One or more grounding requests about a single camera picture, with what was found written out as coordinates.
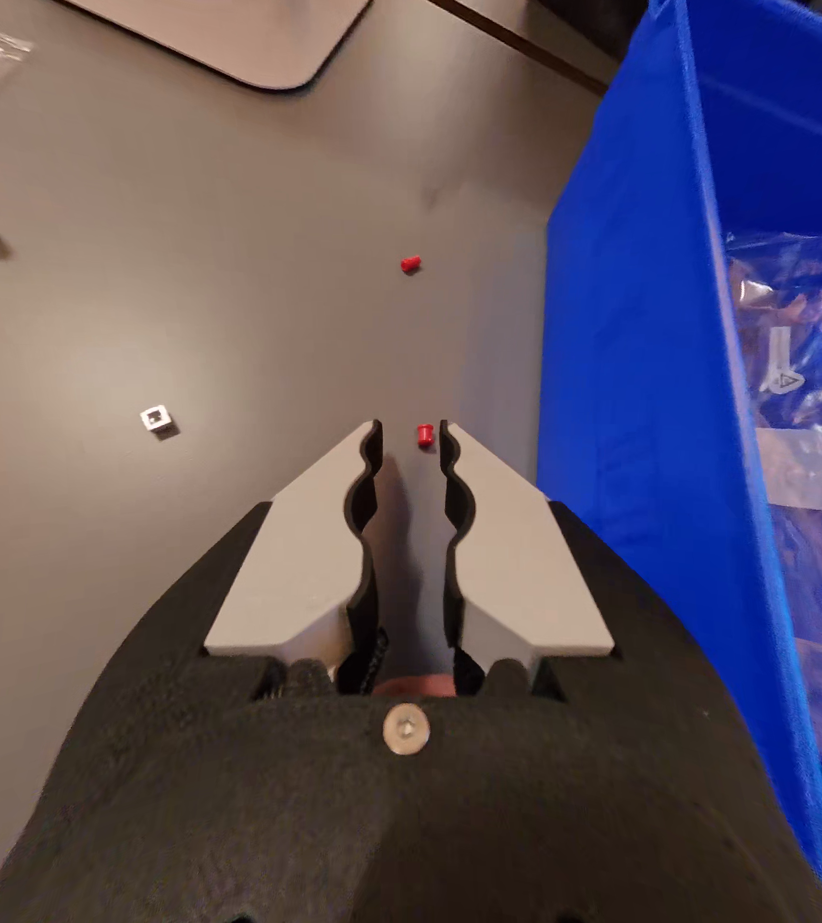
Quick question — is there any clear bag of lego parts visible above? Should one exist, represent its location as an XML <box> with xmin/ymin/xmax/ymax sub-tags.
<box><xmin>722</xmin><ymin>229</ymin><xmax>822</xmax><ymax>801</ymax></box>

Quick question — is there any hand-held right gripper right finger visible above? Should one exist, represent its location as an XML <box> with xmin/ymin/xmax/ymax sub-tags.
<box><xmin>438</xmin><ymin>418</ymin><xmax>617</xmax><ymax>670</ymax></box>

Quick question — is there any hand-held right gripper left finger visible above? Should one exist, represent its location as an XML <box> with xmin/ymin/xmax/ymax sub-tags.
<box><xmin>202</xmin><ymin>418</ymin><xmax>386</xmax><ymax>668</ymax></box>

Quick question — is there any small white square lego piece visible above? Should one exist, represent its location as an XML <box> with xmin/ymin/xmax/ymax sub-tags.
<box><xmin>138</xmin><ymin>404</ymin><xmax>182</xmax><ymax>440</ymax></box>

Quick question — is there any blue plastic bin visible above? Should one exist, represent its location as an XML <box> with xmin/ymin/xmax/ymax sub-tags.
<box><xmin>536</xmin><ymin>0</ymin><xmax>822</xmax><ymax>923</ymax></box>

